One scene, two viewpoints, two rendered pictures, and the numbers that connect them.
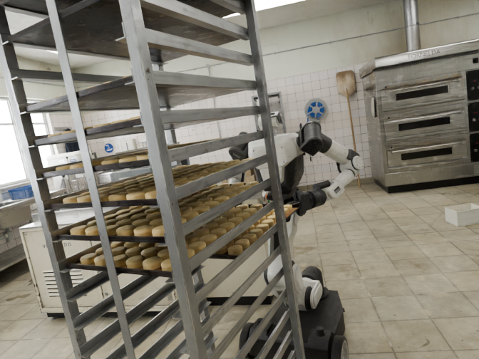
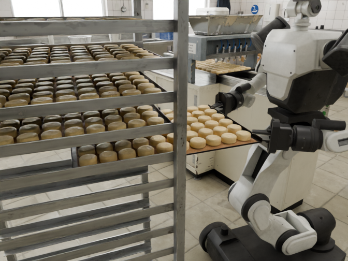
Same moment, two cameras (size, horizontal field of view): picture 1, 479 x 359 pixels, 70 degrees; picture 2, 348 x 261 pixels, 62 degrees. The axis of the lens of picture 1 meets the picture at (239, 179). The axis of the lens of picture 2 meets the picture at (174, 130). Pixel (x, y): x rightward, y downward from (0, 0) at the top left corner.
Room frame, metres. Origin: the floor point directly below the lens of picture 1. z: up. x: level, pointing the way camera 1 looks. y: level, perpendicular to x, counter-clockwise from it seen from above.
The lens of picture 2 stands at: (0.70, -0.61, 1.36)
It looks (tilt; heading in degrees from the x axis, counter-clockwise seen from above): 23 degrees down; 41
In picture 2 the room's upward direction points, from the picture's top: straight up
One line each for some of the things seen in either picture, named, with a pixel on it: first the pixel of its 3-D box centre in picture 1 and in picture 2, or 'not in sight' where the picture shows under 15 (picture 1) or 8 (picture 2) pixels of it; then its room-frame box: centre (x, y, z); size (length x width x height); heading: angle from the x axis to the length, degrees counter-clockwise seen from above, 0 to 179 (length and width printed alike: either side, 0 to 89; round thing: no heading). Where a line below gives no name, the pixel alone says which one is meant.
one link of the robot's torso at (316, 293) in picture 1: (302, 293); (287, 232); (2.00, -0.28, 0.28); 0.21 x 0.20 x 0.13; 151
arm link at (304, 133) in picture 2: (306, 200); (287, 136); (1.64, -0.31, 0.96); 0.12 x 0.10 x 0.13; 121
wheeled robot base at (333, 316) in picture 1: (302, 309); (280, 246); (1.97, -0.26, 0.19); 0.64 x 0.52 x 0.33; 151
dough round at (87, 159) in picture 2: (234, 250); (88, 160); (1.09, 0.05, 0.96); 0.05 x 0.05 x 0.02
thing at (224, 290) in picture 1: (227, 244); (263, 140); (2.66, 0.18, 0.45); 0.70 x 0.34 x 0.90; 75
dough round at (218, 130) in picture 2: not in sight; (220, 131); (1.52, -0.12, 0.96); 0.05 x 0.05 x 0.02
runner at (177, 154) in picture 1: (219, 144); (45, 27); (1.03, 0.04, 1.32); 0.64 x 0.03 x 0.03; 151
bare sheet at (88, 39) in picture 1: (145, 37); not in sight; (1.11, 0.22, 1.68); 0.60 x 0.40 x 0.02; 151
